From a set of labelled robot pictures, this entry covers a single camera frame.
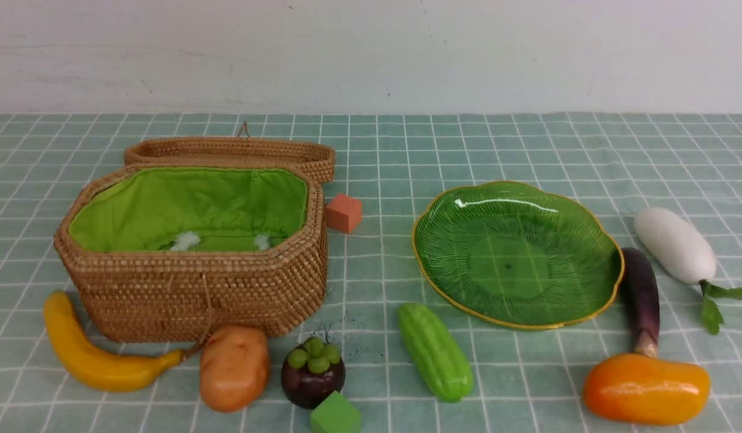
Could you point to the green bitter gourd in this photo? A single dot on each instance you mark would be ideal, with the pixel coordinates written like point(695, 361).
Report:
point(439, 360)

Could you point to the dark purple mangosteen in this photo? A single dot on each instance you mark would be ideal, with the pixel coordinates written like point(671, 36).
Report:
point(311, 372)

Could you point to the brown potato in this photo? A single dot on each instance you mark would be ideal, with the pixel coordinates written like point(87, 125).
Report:
point(235, 366)

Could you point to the purple eggplant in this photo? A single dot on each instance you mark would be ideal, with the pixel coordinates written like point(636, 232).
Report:
point(640, 294)

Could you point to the yellow banana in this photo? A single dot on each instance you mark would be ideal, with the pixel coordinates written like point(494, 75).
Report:
point(94, 367)

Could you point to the white radish with leaves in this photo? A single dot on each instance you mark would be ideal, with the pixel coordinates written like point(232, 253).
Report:
point(687, 256)

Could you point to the orange mango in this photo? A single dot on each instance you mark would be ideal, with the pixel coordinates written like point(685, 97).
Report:
point(639, 389)

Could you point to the orange foam cube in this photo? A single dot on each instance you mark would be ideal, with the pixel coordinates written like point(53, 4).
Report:
point(343, 213)

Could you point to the woven wicker basket lid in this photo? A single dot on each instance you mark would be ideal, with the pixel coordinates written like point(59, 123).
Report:
point(314, 159)

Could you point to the green leaf-shaped glass plate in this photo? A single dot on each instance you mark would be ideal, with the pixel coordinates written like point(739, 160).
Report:
point(516, 256)

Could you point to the green checked tablecloth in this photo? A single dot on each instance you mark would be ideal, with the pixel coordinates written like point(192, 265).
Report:
point(614, 164)

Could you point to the green foam cube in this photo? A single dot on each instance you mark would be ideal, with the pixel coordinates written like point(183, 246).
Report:
point(335, 414)

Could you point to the woven wicker basket green lining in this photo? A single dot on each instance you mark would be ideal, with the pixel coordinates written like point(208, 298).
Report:
point(169, 252)

